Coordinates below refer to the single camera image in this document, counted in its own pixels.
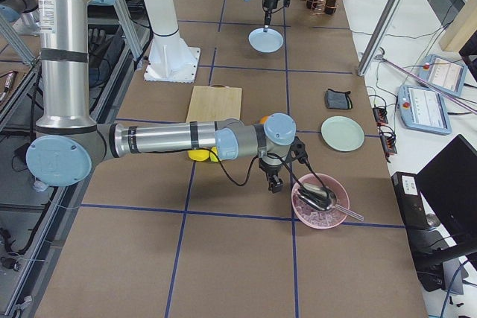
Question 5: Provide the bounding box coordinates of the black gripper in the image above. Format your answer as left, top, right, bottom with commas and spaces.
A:
262, 0, 291, 32
259, 156, 283, 194

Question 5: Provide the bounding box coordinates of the light blue plate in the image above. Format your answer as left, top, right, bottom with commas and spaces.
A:
248, 28, 284, 53

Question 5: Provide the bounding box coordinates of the orange mandarin fruit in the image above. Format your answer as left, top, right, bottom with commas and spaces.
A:
259, 115, 268, 124

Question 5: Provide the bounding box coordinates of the light green plate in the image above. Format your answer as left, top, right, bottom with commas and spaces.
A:
321, 116, 365, 152

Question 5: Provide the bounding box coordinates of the metal ice scoop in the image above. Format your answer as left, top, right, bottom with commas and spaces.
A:
298, 183, 364, 221

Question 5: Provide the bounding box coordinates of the pink bowl with ice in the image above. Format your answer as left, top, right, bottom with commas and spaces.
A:
291, 173, 350, 229

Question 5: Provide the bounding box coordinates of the upper yellow lemon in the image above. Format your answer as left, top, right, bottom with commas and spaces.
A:
209, 148, 221, 162

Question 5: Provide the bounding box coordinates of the yellow lemon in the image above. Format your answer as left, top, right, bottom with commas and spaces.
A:
187, 149, 209, 162
209, 148, 221, 162

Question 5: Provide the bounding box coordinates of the lower yellow lemon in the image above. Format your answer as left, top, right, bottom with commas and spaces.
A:
187, 149, 209, 162

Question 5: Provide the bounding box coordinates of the bamboo cutting board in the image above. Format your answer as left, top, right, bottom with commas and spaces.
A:
186, 86, 242, 122

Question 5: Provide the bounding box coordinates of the folded grey cloth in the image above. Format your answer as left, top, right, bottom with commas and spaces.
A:
325, 89, 353, 110

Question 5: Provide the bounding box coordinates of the black power strip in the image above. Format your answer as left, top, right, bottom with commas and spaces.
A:
372, 106, 397, 162

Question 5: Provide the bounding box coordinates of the black computer box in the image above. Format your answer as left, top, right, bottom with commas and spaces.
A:
391, 171, 441, 231

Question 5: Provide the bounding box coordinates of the near teach pendant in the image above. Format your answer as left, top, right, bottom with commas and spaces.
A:
397, 85, 452, 135

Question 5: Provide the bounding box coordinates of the teach pendant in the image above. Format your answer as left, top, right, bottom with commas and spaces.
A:
397, 85, 452, 135
419, 54, 467, 96

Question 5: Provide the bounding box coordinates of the black computer monitor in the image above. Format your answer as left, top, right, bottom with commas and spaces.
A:
417, 134, 476, 238

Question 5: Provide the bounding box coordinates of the far teach pendant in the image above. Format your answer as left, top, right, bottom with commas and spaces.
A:
419, 54, 467, 96

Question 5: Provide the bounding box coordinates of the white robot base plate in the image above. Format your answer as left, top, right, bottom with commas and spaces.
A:
144, 45, 200, 83

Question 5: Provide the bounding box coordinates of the aluminium frame post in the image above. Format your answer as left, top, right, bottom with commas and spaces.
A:
357, 0, 402, 77

